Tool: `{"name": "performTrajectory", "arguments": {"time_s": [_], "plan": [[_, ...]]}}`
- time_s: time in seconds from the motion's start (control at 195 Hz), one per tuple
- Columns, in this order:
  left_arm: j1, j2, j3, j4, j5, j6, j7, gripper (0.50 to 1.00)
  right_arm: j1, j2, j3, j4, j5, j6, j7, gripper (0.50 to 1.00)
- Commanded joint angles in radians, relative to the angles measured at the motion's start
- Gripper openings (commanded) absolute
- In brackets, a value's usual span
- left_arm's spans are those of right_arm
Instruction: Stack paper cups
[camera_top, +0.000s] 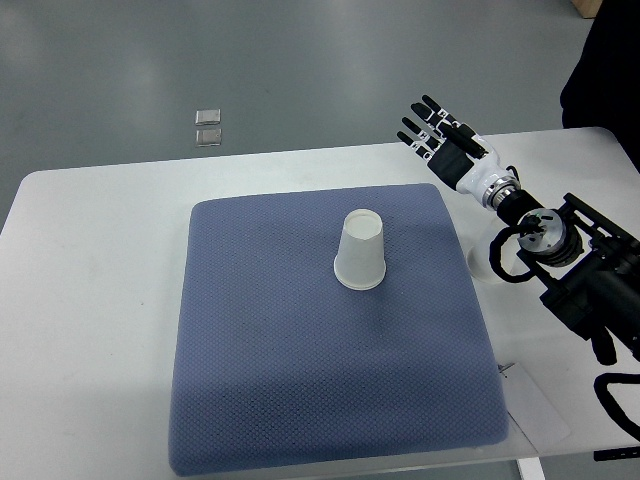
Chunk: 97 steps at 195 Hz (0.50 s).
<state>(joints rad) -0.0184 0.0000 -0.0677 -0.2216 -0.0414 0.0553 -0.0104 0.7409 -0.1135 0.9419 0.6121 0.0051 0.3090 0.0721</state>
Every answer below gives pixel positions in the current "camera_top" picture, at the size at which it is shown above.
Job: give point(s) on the lower metal floor plate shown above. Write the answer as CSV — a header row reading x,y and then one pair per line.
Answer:
x,y
208,137

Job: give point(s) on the white paper tag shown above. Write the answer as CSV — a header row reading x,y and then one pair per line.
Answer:
x,y
532,412

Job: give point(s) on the blue textured foam cushion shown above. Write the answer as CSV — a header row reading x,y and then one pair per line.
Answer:
x,y
277,363

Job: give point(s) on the white paper cup on cushion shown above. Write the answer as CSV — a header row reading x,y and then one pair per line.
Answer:
x,y
359,263

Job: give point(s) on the metal floor plate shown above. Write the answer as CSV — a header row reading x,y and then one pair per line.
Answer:
x,y
208,117
208,137

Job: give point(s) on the brown cardboard box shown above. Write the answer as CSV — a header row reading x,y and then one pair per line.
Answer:
x,y
587,9

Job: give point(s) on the dark clothed person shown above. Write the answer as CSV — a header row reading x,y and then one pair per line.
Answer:
x,y
603,89

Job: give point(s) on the upper metal floor plate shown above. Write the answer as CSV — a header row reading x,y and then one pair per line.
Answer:
x,y
208,117

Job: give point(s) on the white table leg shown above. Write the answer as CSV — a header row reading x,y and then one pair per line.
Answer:
x,y
530,469

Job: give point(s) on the black table control panel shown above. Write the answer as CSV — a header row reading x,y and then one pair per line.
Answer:
x,y
616,454

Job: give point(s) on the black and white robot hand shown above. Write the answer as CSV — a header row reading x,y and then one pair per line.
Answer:
x,y
462,159

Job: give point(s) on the white paper cup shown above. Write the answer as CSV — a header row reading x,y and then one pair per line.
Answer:
x,y
479,265
359,263

